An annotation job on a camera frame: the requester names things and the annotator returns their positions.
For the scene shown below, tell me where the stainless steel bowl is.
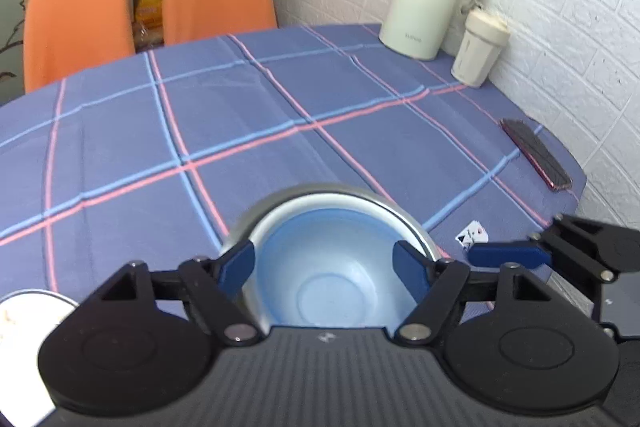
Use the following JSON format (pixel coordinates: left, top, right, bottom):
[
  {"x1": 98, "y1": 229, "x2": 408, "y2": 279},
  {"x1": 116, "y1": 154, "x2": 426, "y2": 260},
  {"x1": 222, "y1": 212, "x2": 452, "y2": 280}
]
[{"x1": 224, "y1": 183, "x2": 440, "y2": 332}]

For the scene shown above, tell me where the red phone with dark case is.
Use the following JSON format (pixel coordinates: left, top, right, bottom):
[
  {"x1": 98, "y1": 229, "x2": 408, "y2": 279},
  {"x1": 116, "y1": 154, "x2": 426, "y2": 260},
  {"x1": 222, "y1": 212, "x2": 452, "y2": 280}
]
[{"x1": 500, "y1": 119, "x2": 572, "y2": 192}]

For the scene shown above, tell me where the left orange chair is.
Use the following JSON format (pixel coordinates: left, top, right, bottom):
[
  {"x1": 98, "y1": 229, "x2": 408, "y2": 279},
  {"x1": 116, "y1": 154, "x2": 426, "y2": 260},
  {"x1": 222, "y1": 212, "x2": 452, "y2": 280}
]
[{"x1": 23, "y1": 0, "x2": 136, "y2": 93}]

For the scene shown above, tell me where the blue plastic bowl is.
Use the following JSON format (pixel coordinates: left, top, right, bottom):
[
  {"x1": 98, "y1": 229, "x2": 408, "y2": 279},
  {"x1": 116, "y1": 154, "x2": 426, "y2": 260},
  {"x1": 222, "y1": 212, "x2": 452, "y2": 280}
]
[{"x1": 245, "y1": 208, "x2": 424, "y2": 331}]

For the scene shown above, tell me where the cream lidded cup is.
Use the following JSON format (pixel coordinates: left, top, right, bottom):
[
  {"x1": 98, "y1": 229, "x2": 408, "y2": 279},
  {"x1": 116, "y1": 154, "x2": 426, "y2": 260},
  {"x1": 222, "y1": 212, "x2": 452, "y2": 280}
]
[{"x1": 451, "y1": 9, "x2": 511, "y2": 88}]

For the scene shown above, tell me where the small white patterned plate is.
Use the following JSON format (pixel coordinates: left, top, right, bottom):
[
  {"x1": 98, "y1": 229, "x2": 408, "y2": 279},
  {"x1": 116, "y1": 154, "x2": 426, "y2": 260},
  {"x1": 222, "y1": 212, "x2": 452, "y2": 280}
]
[{"x1": 1, "y1": 289, "x2": 77, "y2": 426}]

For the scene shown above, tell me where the blue plaid tablecloth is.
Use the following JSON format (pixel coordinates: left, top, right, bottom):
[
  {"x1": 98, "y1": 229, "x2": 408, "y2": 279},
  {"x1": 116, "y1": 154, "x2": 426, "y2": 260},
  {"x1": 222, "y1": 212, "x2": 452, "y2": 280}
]
[{"x1": 1, "y1": 25, "x2": 586, "y2": 300}]

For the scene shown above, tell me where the small white card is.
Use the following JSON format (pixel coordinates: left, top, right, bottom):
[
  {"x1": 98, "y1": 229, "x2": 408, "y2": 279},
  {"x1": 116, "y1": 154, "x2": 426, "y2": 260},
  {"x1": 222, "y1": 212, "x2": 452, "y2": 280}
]
[{"x1": 456, "y1": 220, "x2": 489, "y2": 251}]

